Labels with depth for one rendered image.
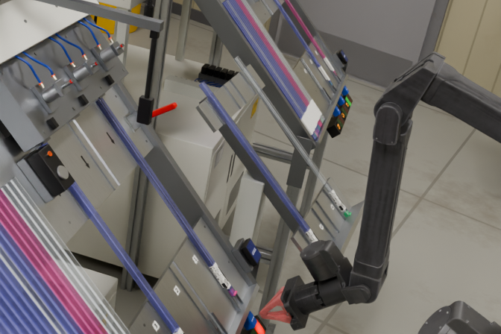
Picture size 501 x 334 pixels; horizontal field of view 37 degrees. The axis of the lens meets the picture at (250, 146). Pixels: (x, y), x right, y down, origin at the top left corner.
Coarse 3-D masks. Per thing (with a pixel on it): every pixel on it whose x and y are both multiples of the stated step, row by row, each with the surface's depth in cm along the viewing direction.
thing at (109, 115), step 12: (108, 108) 146; (108, 120) 146; (120, 132) 147; (132, 144) 148; (144, 168) 149; (156, 180) 149; (168, 204) 150; (180, 216) 151; (192, 240) 153; (204, 252) 153
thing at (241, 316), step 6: (252, 288) 162; (258, 288) 163; (246, 294) 161; (252, 294) 160; (246, 300) 158; (252, 300) 159; (240, 306) 157; (246, 306) 156; (240, 312) 155; (246, 312) 154; (234, 318) 154; (240, 318) 152; (246, 318) 154; (234, 324) 151; (240, 324) 151; (234, 330) 149; (240, 330) 150
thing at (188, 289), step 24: (216, 240) 161; (168, 264) 144; (192, 264) 150; (168, 288) 140; (192, 288) 146; (216, 288) 153; (240, 288) 161; (144, 312) 131; (192, 312) 143; (216, 312) 149
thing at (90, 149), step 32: (64, 128) 134; (96, 128) 142; (128, 128) 151; (0, 160) 117; (64, 160) 130; (96, 160) 138; (128, 160) 146; (32, 192) 120; (64, 192) 127; (96, 192) 134; (64, 224) 123
